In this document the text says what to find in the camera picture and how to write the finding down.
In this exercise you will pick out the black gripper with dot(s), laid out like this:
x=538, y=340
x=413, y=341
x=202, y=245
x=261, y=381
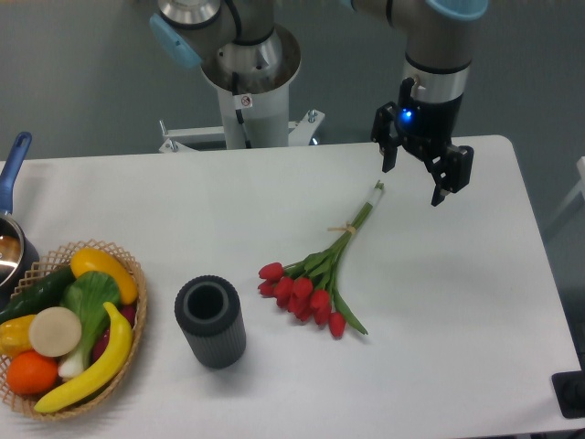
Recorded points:
x=425, y=131

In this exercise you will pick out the red tulip bouquet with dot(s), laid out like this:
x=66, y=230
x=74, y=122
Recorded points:
x=309, y=289

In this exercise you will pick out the dark grey ribbed vase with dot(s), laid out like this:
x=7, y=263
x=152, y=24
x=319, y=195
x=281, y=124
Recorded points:
x=208, y=311

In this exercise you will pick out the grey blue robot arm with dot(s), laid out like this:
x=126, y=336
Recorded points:
x=440, y=35

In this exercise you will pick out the white furniture at right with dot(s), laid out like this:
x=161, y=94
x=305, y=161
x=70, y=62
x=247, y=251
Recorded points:
x=567, y=207

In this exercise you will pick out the black device at edge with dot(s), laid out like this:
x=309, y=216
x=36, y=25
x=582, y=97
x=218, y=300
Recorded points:
x=569, y=390

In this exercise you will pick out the red vegetable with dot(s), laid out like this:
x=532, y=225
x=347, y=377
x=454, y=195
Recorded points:
x=129, y=312

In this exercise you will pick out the green bok choy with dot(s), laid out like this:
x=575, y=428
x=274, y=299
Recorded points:
x=85, y=298

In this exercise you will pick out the woven wicker basket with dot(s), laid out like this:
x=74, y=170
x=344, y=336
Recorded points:
x=46, y=265

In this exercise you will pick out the dark green cucumber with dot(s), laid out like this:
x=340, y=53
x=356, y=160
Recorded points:
x=45, y=293

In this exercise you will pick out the beige round disc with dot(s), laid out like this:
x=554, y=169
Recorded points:
x=54, y=332

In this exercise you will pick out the yellow banana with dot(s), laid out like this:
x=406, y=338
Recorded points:
x=98, y=374

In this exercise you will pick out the yellow bell pepper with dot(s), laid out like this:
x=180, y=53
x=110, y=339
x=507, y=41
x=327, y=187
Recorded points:
x=14, y=336

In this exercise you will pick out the orange fruit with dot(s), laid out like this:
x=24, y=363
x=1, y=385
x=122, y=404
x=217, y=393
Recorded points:
x=30, y=373

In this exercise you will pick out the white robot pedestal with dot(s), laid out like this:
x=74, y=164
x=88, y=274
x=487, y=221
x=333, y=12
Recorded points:
x=252, y=83

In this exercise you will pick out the blue handled saucepan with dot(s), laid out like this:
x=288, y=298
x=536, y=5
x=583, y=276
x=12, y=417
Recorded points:
x=17, y=252

